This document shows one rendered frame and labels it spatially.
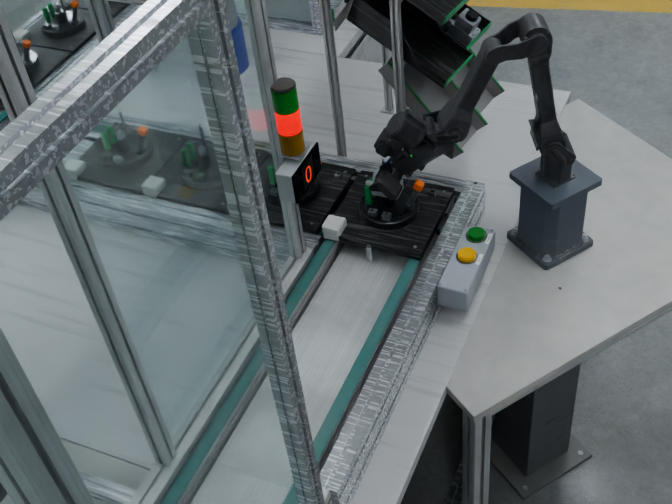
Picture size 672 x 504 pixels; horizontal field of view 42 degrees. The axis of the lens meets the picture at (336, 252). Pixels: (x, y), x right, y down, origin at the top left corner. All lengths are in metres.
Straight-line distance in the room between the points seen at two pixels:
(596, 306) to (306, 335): 0.64
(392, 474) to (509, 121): 1.16
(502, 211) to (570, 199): 0.29
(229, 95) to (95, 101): 0.19
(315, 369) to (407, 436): 0.23
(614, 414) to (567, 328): 0.98
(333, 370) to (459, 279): 0.34
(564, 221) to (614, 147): 0.47
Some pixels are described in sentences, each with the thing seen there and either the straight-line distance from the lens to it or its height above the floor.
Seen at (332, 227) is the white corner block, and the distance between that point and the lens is 2.02.
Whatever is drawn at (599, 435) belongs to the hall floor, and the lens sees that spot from 2.87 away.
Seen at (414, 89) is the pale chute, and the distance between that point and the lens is 2.20.
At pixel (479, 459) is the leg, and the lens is 2.00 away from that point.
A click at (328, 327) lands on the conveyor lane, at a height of 0.92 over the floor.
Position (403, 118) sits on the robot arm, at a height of 1.26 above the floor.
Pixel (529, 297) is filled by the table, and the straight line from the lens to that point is 2.03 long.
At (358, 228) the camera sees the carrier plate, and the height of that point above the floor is 0.97.
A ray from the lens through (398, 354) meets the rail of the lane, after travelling 1.78.
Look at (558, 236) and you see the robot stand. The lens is 2.05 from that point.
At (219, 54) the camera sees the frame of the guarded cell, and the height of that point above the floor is 1.92.
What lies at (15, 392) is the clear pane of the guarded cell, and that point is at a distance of 0.72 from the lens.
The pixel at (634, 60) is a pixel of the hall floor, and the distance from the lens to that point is 4.46.
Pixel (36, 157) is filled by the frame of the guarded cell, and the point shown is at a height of 1.97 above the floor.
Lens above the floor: 2.33
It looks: 43 degrees down
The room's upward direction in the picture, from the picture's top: 8 degrees counter-clockwise
